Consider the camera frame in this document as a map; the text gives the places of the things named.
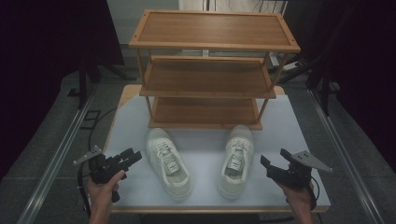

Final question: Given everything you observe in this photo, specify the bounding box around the white power strip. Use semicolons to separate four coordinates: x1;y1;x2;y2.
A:
269;51;302;72

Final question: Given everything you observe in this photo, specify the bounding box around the white sneaker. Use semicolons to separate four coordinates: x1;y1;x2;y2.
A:
217;124;255;201
146;127;193;202

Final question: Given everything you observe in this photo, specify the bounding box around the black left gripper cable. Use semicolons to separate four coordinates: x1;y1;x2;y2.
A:
77;161;92;218

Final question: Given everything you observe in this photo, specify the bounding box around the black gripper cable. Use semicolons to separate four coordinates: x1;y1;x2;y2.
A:
309;175;321;211
77;161;92;218

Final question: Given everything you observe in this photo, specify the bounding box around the black floor cable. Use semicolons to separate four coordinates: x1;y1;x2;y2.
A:
88;106;119;152

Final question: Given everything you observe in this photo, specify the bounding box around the metal floor rail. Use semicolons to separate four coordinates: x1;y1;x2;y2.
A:
16;90;96;224
306;89;385;224

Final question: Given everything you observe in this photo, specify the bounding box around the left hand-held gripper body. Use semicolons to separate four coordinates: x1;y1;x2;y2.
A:
73;145;130;203

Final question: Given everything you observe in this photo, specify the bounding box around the person's left hand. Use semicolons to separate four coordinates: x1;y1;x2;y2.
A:
86;169;126;214

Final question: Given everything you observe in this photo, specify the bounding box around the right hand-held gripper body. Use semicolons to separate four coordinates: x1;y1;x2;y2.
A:
266;150;333;189

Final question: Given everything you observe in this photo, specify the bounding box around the person's right hand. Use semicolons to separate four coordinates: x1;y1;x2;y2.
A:
276;180;316;214

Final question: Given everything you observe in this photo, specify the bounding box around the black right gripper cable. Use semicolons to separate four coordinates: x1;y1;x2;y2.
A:
309;175;321;211

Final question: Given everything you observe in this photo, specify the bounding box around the wooden three-tier shoe rack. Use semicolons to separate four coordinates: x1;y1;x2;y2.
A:
128;8;302;131

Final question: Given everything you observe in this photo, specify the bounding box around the black metal stand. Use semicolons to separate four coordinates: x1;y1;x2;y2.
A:
276;6;356;118
66;57;138;110

